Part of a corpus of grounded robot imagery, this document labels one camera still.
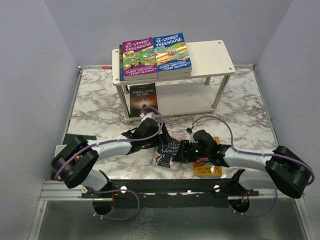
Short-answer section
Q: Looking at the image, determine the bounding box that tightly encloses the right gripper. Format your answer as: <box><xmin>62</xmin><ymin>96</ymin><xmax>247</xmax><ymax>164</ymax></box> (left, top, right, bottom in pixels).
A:
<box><xmin>172</xmin><ymin>139</ymin><xmax>210</xmax><ymax>162</ymax></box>

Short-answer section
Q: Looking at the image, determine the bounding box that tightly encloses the floral pink notebook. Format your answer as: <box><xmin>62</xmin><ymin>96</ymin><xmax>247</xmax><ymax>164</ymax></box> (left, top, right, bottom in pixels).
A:
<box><xmin>152</xmin><ymin>131</ymin><xmax>184</xmax><ymax>170</ymax></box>

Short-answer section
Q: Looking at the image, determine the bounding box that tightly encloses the yellow 130-Storey Treehouse book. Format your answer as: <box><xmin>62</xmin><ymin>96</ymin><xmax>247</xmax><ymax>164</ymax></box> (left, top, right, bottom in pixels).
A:
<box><xmin>193</xmin><ymin>147</ymin><xmax>223</xmax><ymax>178</ymax></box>

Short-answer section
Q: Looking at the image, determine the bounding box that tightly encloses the black hardcover book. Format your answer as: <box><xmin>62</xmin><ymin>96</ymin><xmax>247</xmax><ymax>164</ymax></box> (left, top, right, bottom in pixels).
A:
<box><xmin>129</xmin><ymin>83</ymin><xmax>158</xmax><ymax>117</ymax></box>

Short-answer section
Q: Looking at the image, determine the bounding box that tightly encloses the blue 91-Storey Treehouse book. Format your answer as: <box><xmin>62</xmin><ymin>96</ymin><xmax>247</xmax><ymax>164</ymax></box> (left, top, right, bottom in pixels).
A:
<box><xmin>152</xmin><ymin>32</ymin><xmax>192</xmax><ymax>76</ymax></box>

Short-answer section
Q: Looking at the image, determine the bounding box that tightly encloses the purple 117-Storey Treehouse book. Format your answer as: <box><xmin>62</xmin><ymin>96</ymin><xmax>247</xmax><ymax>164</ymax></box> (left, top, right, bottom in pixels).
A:
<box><xmin>122</xmin><ymin>37</ymin><xmax>158</xmax><ymax>81</ymax></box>

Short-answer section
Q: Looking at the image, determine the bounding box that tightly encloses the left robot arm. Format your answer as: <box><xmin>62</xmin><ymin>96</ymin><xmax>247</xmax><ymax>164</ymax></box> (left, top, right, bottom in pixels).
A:
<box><xmin>51</xmin><ymin>117</ymin><xmax>173</xmax><ymax>198</ymax></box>

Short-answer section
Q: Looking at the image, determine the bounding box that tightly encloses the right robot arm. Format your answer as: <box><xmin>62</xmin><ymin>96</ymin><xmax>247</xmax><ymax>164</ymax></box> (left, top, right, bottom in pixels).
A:
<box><xmin>173</xmin><ymin>130</ymin><xmax>313</xmax><ymax>199</ymax></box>

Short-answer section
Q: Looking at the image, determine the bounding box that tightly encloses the white two-tier shelf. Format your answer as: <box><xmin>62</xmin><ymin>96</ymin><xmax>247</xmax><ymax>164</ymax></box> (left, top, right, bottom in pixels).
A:
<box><xmin>112</xmin><ymin>40</ymin><xmax>236</xmax><ymax>122</ymax></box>

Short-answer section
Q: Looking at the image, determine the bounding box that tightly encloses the red marker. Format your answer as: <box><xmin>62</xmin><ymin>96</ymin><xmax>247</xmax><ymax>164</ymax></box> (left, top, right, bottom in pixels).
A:
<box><xmin>102</xmin><ymin>66</ymin><xmax>112</xmax><ymax>70</ymax></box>

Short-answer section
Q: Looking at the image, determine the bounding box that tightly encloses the blue Animal Farm book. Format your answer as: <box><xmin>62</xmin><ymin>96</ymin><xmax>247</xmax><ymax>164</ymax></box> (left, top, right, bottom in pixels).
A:
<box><xmin>119</xmin><ymin>44</ymin><xmax>124</xmax><ymax>81</ymax></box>

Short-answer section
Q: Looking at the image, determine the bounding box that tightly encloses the grey rectangular box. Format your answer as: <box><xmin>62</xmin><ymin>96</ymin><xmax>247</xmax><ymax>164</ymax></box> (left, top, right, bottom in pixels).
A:
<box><xmin>54</xmin><ymin>144</ymin><xmax>67</xmax><ymax>157</ymax></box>

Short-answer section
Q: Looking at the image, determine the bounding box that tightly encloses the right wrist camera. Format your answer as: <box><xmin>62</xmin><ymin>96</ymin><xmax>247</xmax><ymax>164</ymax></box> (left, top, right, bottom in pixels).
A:
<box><xmin>186</xmin><ymin>125</ymin><xmax>197</xmax><ymax>143</ymax></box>

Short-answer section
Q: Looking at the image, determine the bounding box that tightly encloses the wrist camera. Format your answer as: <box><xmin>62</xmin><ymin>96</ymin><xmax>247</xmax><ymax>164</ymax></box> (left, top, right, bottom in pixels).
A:
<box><xmin>139</xmin><ymin>111</ymin><xmax>157</xmax><ymax>121</ymax></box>
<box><xmin>186</xmin><ymin>125</ymin><xmax>197</xmax><ymax>143</ymax></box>

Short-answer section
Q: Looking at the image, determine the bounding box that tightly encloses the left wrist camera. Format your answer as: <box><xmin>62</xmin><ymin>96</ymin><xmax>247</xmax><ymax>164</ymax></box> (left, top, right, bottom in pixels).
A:
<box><xmin>139</xmin><ymin>111</ymin><xmax>157</xmax><ymax>121</ymax></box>

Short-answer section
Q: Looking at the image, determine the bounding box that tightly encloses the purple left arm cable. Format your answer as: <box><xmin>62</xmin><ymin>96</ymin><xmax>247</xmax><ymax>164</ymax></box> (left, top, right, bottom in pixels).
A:
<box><xmin>54</xmin><ymin>106</ymin><xmax>165</xmax><ymax>182</ymax></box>

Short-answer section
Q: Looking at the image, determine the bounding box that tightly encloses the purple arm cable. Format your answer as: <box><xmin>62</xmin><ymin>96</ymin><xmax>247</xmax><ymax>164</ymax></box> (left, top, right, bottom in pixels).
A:
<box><xmin>189</xmin><ymin>115</ymin><xmax>316</xmax><ymax>187</ymax></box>
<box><xmin>54</xmin><ymin>106</ymin><xmax>165</xmax><ymax>182</ymax></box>

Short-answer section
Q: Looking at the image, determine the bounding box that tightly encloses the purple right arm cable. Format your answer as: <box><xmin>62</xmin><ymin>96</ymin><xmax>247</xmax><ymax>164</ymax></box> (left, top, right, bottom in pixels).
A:
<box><xmin>189</xmin><ymin>115</ymin><xmax>316</xmax><ymax>187</ymax></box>

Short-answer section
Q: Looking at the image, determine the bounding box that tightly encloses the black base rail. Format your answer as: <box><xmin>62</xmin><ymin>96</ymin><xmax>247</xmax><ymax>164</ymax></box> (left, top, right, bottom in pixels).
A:
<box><xmin>82</xmin><ymin>177</ymin><xmax>261</xmax><ymax>209</ymax></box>

